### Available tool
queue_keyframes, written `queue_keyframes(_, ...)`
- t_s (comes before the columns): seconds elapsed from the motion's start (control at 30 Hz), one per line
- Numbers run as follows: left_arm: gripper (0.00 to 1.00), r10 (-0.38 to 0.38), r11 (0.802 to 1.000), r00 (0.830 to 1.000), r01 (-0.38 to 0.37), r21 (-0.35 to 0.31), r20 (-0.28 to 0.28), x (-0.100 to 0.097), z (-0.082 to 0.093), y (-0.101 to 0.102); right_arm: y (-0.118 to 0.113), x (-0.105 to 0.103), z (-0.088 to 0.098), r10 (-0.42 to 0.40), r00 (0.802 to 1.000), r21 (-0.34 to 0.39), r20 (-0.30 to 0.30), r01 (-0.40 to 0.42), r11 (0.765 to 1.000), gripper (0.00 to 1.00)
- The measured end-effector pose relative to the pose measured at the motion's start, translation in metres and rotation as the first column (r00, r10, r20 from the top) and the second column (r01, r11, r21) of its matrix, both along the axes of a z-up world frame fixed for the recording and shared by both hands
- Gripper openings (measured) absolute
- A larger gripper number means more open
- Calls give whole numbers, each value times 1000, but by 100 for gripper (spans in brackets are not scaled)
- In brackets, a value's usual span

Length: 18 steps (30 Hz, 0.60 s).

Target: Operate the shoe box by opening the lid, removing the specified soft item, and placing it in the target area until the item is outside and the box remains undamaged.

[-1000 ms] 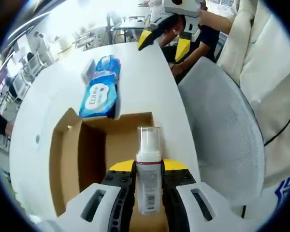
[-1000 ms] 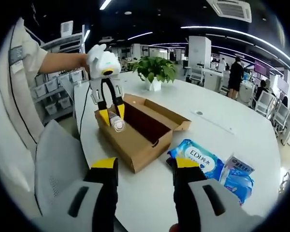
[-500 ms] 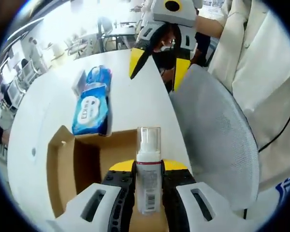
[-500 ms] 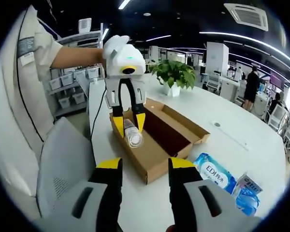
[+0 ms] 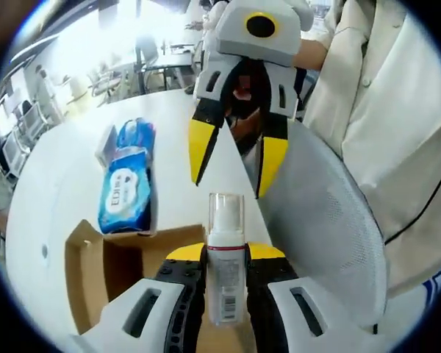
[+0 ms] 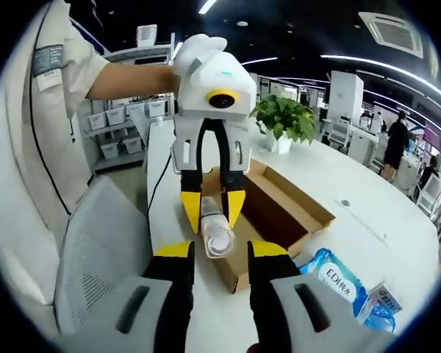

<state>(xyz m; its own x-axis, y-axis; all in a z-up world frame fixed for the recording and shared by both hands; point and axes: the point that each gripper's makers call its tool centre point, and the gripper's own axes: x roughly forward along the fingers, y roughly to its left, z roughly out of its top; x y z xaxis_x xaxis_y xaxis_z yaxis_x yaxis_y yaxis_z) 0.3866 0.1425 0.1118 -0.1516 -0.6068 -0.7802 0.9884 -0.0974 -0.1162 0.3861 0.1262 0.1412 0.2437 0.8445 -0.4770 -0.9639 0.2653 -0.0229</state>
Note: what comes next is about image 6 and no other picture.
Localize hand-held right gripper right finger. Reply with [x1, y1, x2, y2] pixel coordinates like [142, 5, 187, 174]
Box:
[246, 239, 398, 353]

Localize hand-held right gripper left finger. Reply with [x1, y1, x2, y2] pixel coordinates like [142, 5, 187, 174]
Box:
[60, 240, 196, 353]

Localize brown cardboard shoe box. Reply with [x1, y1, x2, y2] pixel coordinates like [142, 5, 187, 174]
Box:
[201, 157, 337, 294]

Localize clear plastic bottle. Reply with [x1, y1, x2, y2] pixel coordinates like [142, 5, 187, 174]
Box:
[200, 196, 237, 260]

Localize light blue wet wipes pack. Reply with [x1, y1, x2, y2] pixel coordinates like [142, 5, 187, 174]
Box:
[296, 247, 371, 319]

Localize blue patterned soft packet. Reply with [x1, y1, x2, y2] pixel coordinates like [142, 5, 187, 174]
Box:
[362, 282, 404, 334]

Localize row of white storage bins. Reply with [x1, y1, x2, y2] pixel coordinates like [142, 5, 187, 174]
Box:
[87, 99, 168, 160]

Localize grey metal shelf rack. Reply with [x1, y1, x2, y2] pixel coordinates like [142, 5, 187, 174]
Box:
[76, 32, 181, 174]

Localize white stacked trays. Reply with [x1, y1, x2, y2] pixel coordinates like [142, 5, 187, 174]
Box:
[135, 24, 159, 48]

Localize green potted plant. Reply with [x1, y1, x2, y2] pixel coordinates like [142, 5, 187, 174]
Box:
[250, 94, 317, 154]

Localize grey mesh office chair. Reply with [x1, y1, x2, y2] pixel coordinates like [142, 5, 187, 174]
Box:
[54, 175, 154, 334]

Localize person in white shirt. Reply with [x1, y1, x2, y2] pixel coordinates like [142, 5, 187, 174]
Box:
[0, 0, 111, 328]

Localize ceiling air conditioner vent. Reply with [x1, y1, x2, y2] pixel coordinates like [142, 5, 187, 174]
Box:
[358, 10, 426, 60]

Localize white office chair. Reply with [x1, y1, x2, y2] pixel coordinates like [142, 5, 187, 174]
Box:
[415, 172, 441, 218]

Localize black cable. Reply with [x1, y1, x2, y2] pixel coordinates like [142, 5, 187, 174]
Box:
[146, 153, 173, 218]

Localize white table cable cover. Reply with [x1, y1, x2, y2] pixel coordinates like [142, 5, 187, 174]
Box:
[334, 198, 390, 242]

